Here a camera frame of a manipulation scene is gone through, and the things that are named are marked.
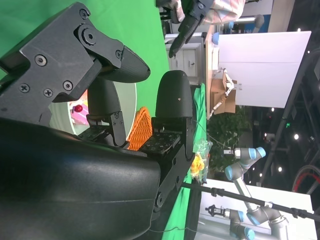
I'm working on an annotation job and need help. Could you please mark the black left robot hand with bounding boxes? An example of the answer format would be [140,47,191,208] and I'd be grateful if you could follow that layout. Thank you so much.
[168,0,216,60]

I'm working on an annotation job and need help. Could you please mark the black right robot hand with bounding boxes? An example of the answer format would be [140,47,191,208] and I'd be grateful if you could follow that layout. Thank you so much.
[0,1,196,240]

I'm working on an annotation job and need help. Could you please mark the pale grey-green bowl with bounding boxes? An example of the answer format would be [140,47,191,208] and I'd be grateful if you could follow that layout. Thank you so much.
[48,79,138,141]

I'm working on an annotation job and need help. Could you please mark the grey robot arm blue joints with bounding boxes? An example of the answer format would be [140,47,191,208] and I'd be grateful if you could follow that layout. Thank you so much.
[223,146,291,240]
[204,203,256,240]

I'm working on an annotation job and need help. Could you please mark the small white jointed arm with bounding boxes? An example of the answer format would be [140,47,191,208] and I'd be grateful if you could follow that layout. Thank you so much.
[208,67,243,117]

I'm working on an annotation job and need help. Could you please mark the pink cake block with cherry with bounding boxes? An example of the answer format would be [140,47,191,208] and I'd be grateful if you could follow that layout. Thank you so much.
[69,98,90,126]

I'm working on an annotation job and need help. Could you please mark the orange wicker basket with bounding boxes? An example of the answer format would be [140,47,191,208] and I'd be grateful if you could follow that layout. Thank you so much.
[126,106,154,152]

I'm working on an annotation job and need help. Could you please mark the white cabinet with drawers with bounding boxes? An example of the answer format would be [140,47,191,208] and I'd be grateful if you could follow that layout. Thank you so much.
[164,32,204,85]

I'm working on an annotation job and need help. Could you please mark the light wooden desk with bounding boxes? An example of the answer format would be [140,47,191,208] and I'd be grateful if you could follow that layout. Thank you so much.
[204,24,221,120]

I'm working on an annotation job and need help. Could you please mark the person in striped shirt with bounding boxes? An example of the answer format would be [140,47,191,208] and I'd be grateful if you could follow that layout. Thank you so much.
[154,0,247,26]

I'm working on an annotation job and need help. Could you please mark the green tablecloth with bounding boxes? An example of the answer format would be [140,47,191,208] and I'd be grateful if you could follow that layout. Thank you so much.
[0,0,171,141]

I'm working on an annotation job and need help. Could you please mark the brown cardboard box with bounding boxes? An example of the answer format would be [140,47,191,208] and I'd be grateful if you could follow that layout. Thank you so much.
[209,74,237,115]

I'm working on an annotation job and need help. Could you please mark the green cloth-covered table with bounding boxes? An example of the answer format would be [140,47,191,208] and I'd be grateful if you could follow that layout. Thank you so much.
[163,83,209,240]

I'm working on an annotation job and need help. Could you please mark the white partition board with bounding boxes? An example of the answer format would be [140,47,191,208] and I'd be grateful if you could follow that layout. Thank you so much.
[218,31,312,109]

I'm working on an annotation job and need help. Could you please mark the black metal truss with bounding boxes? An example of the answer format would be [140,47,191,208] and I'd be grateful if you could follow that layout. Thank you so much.
[257,48,320,187]

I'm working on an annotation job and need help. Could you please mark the clear bag with yellow items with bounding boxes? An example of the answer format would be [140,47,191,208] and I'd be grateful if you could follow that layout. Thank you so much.
[189,139,213,185]

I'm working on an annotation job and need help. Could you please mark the black tripod pole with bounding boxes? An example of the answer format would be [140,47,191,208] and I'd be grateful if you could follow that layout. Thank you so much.
[182,182,320,221]

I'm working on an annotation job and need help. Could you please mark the green leafy plant wall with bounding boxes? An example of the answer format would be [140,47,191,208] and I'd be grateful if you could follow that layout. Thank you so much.
[207,106,253,181]

